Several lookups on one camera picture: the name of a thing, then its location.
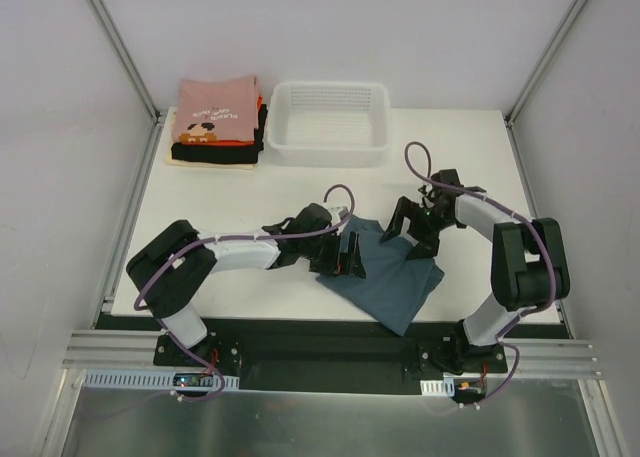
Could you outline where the pink folded t shirt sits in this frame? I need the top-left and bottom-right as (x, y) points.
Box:
(172, 75), (262, 146)

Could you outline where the white cable duct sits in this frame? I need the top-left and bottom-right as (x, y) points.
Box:
(420, 378), (455, 398)
(84, 369), (222, 393)

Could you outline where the right aluminium side rail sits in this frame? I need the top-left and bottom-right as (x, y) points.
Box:
(505, 124), (574, 338)

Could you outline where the blue-grey t shirt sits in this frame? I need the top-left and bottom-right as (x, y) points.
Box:
(316, 216), (444, 336)

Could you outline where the left aluminium frame post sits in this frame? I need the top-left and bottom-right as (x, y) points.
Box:
(85, 0), (161, 122)

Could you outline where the left aluminium side rail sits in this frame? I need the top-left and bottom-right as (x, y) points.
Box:
(89, 114), (166, 330)

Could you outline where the aluminium side rail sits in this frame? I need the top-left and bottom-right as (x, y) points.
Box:
(89, 114), (166, 330)
(505, 124), (574, 338)

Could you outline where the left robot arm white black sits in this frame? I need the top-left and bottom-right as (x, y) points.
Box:
(126, 203), (366, 366)

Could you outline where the white plastic basket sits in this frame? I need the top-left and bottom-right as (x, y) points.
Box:
(265, 81), (391, 168)

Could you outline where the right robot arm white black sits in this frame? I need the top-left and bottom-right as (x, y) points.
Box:
(381, 169), (570, 372)

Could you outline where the black folded t shirt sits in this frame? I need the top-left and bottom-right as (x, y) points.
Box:
(169, 104), (268, 166)

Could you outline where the right aluminium frame post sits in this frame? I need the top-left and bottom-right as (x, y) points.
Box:
(504, 0), (592, 129)

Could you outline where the left white cable duct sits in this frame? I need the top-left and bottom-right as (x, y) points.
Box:
(84, 369), (222, 393)

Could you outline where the orange folded t shirt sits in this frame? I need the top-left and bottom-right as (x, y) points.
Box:
(199, 92), (265, 148)

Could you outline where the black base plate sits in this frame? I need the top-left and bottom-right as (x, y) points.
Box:
(94, 316), (509, 396)

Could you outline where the front aluminium rail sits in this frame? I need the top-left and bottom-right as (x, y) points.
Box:
(63, 330), (604, 380)

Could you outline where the aluminium frame post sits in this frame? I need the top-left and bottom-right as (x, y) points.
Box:
(85, 0), (161, 122)
(504, 0), (592, 129)

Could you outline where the right white cable duct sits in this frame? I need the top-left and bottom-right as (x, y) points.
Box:
(420, 378), (455, 398)

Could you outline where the cream folded t shirt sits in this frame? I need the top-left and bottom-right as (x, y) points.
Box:
(164, 107), (271, 171)

